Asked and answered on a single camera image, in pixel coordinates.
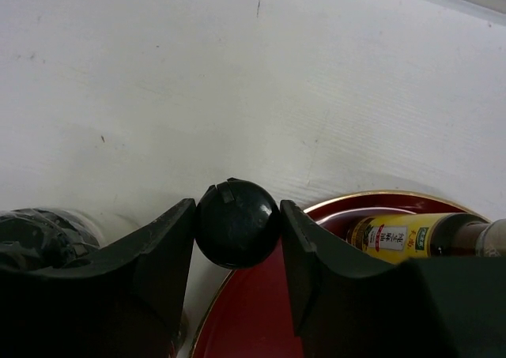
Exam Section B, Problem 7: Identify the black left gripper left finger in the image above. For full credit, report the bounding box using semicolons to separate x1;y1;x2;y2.
1;198;195;357

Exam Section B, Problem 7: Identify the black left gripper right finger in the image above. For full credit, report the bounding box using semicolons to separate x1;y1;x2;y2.
280;200;505;357

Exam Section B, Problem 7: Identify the yellow label sesame oil bottle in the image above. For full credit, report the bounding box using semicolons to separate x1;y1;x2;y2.
346;213;505;264

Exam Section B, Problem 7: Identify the clear salt shaker black cap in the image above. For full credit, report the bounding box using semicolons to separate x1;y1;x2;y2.
0;206;139;270

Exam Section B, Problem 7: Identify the black cap spice bottle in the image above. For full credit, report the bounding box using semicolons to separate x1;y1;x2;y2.
195;178;281;269

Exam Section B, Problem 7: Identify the red round tray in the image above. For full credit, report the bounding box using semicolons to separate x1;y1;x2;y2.
188;190;469;357

